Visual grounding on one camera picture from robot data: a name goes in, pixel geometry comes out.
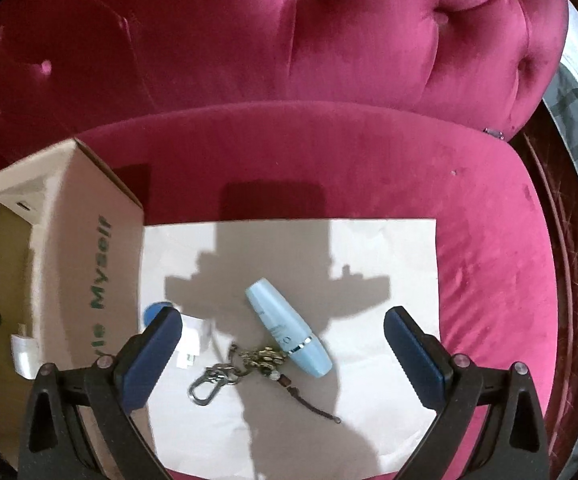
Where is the small blue round object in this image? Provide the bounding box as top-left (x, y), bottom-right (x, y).
top-left (143, 301), bottom-right (176, 328)

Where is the cardboard box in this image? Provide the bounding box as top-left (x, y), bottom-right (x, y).
top-left (0, 137), bottom-right (145, 466)

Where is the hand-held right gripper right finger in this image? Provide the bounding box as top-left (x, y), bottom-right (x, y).
top-left (384, 305), bottom-right (551, 480)

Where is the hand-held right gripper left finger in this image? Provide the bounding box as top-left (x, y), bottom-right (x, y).
top-left (18, 306), bottom-right (185, 480)

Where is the light blue cosmetic tube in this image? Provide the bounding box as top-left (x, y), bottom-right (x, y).
top-left (245, 278), bottom-right (333, 376)

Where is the beige paper sheet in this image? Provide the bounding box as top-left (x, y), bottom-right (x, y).
top-left (76, 217), bottom-right (442, 476)

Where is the white charger plug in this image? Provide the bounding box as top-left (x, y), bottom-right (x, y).
top-left (173, 314), bottom-right (215, 368)

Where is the red tufted velvet armchair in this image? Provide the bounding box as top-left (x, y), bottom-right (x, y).
top-left (0, 0), bottom-right (570, 480)

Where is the metal keychain with carabiner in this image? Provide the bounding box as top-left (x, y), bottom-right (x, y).
top-left (187, 342), bottom-right (341, 423)

